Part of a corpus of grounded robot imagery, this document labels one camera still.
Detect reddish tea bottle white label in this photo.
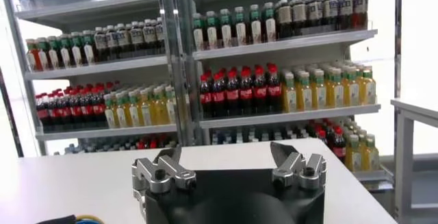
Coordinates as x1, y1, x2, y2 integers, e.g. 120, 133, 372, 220
26, 38, 40, 72

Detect dark bottle white printed label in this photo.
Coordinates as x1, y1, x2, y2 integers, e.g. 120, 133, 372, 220
337, 0, 353, 31
322, 0, 339, 33
154, 18, 167, 55
116, 23, 131, 59
142, 19, 157, 56
105, 25, 119, 61
352, 0, 370, 30
306, 0, 322, 34
94, 27, 107, 62
129, 22, 144, 58

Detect dark bottle beige label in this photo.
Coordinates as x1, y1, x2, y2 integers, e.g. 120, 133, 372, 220
291, 0, 307, 37
276, 0, 294, 39

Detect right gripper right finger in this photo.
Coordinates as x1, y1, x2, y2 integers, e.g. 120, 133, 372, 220
270, 141, 328, 190

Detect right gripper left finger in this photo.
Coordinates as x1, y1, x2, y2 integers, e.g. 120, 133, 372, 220
131, 146, 198, 194

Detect black window post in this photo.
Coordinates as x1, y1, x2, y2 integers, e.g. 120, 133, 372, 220
0, 67, 24, 158
394, 0, 403, 100

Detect white side table grey frame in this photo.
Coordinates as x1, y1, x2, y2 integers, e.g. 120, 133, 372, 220
389, 97, 438, 224

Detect white metal shelf rack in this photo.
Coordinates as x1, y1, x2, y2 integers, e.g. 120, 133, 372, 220
0, 0, 188, 156
170, 0, 394, 192

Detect cola bottle red cap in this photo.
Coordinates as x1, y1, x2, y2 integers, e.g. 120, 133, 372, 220
36, 95, 51, 129
70, 90, 85, 126
47, 94, 62, 127
266, 63, 282, 112
58, 92, 73, 127
316, 129, 329, 145
225, 70, 240, 115
200, 74, 214, 116
331, 126, 347, 163
239, 67, 254, 114
81, 88, 96, 125
92, 87, 107, 124
212, 73, 227, 116
253, 65, 268, 113

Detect yellow juice bottle white cap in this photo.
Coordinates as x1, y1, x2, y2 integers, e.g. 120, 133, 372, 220
164, 86, 178, 125
358, 66, 376, 105
282, 73, 298, 113
296, 71, 313, 112
361, 135, 380, 171
140, 88, 154, 126
345, 134, 363, 172
311, 70, 328, 110
153, 87, 167, 125
116, 92, 130, 128
104, 94, 118, 129
343, 67, 360, 107
128, 90, 142, 127
326, 69, 345, 109

